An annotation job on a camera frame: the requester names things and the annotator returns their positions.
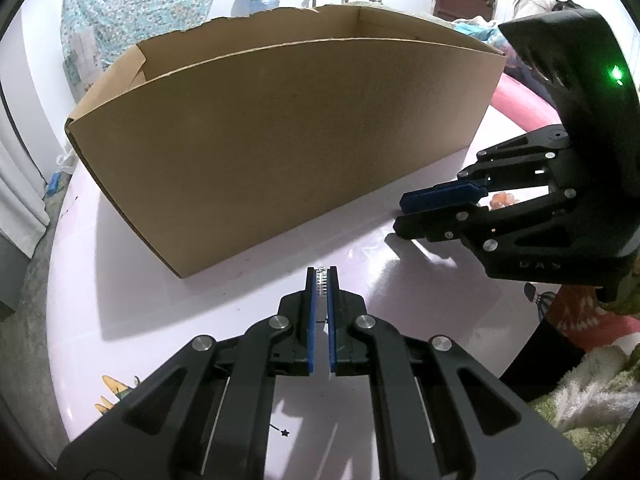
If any brown cardboard box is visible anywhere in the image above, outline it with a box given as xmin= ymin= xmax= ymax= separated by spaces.
xmin=65 ymin=4 xmax=506 ymax=278

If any pink floral blanket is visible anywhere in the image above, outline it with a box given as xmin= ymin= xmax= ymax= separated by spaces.
xmin=490 ymin=74 xmax=561 ymax=132

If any white curtain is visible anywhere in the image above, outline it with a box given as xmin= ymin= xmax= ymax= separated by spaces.
xmin=0 ymin=84 xmax=51 ymax=256

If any teal floral hanging cloth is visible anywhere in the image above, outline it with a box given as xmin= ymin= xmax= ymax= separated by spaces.
xmin=60 ymin=0 xmax=214 ymax=100

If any green fuzzy sleeve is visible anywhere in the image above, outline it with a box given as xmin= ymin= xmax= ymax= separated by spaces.
xmin=530 ymin=266 xmax=639 ymax=468

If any person with black hair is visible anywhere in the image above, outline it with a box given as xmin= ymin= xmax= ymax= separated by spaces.
xmin=512 ymin=0 xmax=582 ymax=20

